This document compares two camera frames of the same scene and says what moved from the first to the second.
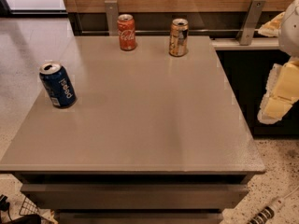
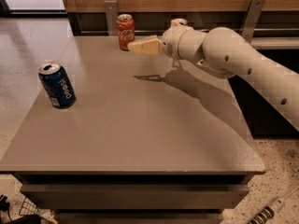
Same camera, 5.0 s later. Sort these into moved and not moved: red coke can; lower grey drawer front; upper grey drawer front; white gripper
Moved: white gripper
Not moved: lower grey drawer front; red coke can; upper grey drawer front
